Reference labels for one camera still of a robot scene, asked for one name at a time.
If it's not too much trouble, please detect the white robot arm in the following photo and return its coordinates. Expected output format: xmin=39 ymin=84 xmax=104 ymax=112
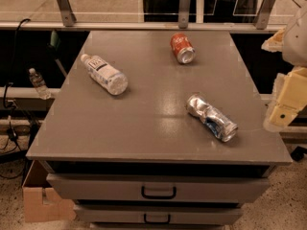
xmin=261 ymin=6 xmax=307 ymax=132

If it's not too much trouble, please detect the crushed silver redbull can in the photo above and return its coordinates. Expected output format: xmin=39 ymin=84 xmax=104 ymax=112
xmin=185 ymin=94 xmax=238 ymax=143

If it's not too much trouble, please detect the red coke can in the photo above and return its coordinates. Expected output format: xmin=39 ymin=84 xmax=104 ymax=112
xmin=170 ymin=33 xmax=196 ymax=64

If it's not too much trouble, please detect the grey drawer cabinet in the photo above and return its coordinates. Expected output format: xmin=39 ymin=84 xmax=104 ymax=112
xmin=28 ymin=31 xmax=291 ymax=230

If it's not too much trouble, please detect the clear plastic water bottle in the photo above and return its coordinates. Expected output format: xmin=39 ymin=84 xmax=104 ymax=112
xmin=81 ymin=54 xmax=129 ymax=96

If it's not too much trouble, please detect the lower grey drawer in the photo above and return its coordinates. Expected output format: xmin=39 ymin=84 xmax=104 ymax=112
xmin=74 ymin=205 xmax=242 ymax=225

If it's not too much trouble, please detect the grey drawer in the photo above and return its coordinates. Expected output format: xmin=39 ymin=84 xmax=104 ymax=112
xmin=47 ymin=173 xmax=270 ymax=203
xmin=74 ymin=205 xmax=242 ymax=225

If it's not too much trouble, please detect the upper grey drawer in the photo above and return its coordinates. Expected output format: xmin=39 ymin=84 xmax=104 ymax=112
xmin=47 ymin=173 xmax=270 ymax=203

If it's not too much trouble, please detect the small water bottle on ledge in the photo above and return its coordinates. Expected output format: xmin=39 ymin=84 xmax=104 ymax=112
xmin=29 ymin=68 xmax=51 ymax=100

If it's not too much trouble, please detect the cardboard box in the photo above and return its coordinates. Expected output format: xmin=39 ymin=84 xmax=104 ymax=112
xmin=22 ymin=161 xmax=76 ymax=223

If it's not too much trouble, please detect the right metal bracket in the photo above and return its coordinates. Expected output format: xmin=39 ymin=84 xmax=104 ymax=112
xmin=253 ymin=0 xmax=276 ymax=30

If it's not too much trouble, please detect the metal bracket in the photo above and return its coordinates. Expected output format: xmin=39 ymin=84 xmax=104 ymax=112
xmin=253 ymin=0 xmax=276 ymax=30
xmin=57 ymin=0 xmax=76 ymax=27
xmin=178 ymin=0 xmax=191 ymax=29

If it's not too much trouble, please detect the middle metal bracket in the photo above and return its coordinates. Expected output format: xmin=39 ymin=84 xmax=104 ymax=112
xmin=178 ymin=0 xmax=191 ymax=29

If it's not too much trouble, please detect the left metal bracket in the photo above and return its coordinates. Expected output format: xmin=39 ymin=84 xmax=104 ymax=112
xmin=57 ymin=0 xmax=76 ymax=27

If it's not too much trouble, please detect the green-handled tool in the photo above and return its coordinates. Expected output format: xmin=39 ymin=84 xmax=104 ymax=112
xmin=47 ymin=30 xmax=67 ymax=77

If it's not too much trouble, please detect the black cable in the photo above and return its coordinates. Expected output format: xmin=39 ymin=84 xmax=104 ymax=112
xmin=0 ymin=17 xmax=32 ymax=180

